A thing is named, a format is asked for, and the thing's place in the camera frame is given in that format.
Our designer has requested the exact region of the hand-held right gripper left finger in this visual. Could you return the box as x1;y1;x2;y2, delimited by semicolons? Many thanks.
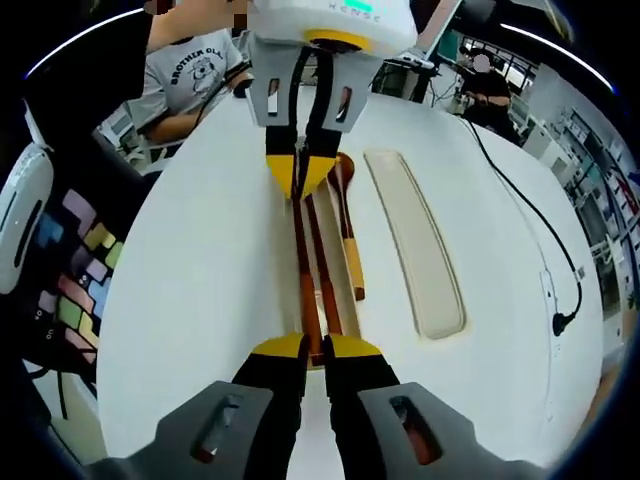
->
107;332;310;480

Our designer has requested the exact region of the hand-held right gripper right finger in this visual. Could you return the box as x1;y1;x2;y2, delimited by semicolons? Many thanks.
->
323;333;549;480

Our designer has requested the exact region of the wooden chopstick utensil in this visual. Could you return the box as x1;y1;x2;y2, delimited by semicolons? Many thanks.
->
291;192;324;366
303;192;345;337

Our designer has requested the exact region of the beige cutlery case base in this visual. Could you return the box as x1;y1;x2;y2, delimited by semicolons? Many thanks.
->
273;149;364;372

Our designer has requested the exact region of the wooden spoon utensil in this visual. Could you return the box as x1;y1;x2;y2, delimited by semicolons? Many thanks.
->
327;151;367;303

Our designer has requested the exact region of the beige cutlery case lid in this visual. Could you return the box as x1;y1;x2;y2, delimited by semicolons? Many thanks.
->
362;148;470;342

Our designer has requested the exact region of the white laptop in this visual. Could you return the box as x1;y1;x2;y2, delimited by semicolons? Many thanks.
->
383;0;469;71

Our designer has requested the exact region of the ceiling light strip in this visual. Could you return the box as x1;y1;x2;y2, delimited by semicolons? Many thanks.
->
499;22;616;94
22;8;151;79

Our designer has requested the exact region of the person's black shirt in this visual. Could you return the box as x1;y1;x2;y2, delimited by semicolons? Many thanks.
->
19;9;156;201

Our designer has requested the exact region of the block-patterned cloth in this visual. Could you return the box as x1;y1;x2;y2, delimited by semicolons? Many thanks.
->
37;188;125;364

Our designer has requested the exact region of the white storage shelf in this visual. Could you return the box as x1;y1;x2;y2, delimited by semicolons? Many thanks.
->
562;107;640;326

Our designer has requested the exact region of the white chest device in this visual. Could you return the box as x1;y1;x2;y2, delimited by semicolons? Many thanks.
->
0;144;55;295

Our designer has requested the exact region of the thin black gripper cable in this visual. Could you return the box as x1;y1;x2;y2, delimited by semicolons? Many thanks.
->
286;45;314;147
307;47;335;146

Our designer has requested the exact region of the black power cable with plug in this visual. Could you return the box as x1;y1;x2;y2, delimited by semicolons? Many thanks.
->
459;114;585;338

